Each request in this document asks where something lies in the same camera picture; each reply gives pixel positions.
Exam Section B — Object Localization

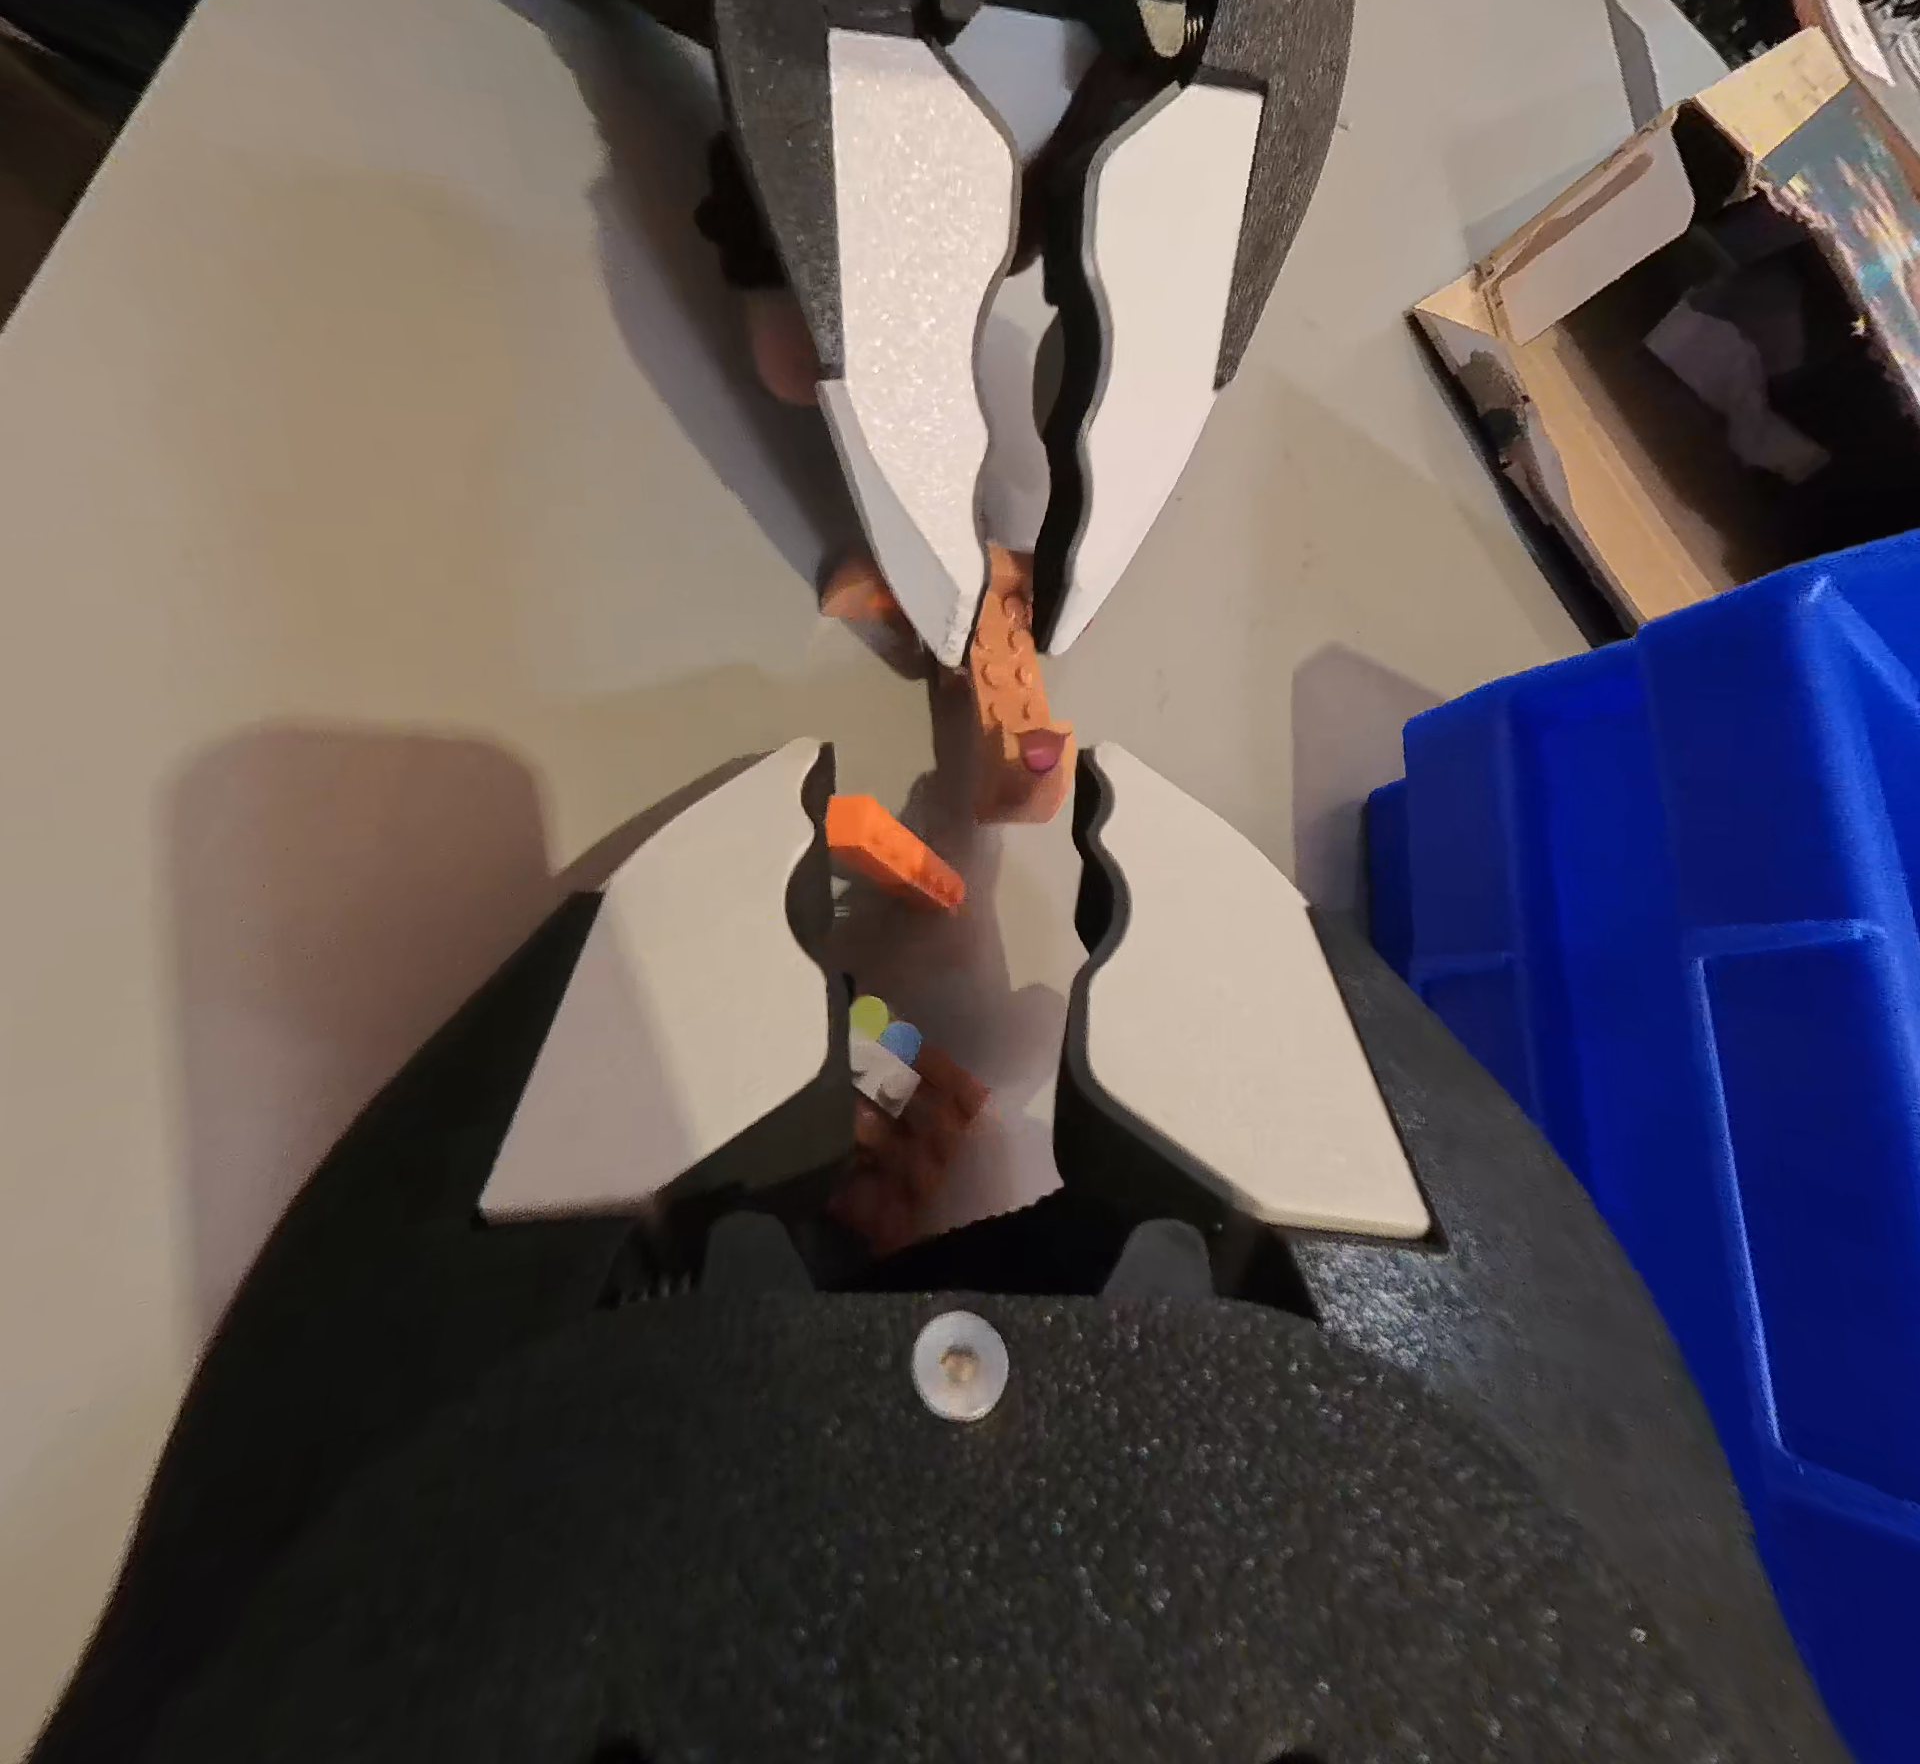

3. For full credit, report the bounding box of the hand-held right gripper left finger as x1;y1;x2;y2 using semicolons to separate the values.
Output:
478;737;857;1217

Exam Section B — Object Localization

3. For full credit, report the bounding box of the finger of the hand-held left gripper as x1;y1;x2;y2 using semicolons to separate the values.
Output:
1032;81;1268;659
814;26;1052;671

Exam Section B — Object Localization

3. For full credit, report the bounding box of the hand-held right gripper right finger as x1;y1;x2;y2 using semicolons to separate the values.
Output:
1055;741;1435;1238

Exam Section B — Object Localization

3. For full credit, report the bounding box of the orange toy brick plate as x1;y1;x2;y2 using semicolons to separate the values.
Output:
823;792;968;915

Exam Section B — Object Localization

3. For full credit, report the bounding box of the brown toy brick taco model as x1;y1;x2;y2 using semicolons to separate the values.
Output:
965;545;1081;829

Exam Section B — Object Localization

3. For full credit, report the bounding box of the blue plastic bin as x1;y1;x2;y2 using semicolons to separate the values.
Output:
1366;570;1920;1764

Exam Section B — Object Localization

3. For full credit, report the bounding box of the person's left hand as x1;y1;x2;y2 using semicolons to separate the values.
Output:
742;286;826;410

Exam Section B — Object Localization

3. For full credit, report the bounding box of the open printed cardboard box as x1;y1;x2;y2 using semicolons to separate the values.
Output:
1408;24;1920;632

